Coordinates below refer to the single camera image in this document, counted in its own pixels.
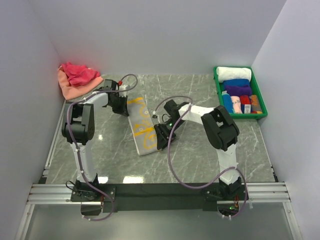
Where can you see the pink white rolled towel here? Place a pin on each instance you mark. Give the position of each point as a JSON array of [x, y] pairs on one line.
[[236, 104]]

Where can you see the yellow grey patterned towel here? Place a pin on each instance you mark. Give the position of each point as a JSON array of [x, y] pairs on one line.
[[142, 127]]

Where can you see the purple rolled towel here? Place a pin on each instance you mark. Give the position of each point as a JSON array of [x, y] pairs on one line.
[[239, 90]]

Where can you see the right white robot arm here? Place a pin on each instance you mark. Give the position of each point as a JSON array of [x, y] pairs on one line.
[[222, 133]]

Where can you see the orange patterned rolled towel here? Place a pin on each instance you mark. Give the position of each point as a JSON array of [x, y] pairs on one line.
[[255, 105]]

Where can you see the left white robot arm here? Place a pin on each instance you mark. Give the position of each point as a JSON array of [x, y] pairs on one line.
[[79, 129]]

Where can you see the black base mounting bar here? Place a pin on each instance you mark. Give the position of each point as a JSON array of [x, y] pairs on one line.
[[157, 196]]

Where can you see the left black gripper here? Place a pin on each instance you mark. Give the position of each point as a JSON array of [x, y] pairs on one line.
[[123, 110]]

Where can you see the aluminium rail frame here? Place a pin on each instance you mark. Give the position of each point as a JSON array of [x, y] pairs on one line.
[[116, 160]]

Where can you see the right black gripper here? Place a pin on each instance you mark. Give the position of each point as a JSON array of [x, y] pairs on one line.
[[162, 139]]

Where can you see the salmon orange towel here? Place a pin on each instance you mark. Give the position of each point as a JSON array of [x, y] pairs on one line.
[[70, 92]]

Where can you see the pink crumpled towel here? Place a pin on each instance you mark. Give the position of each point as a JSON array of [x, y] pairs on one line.
[[79, 75]]

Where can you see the light blue rolled towel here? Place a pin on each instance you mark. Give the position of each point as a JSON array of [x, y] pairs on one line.
[[227, 102]]

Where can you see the red rolled towel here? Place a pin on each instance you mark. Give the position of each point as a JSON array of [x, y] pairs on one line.
[[245, 104]]

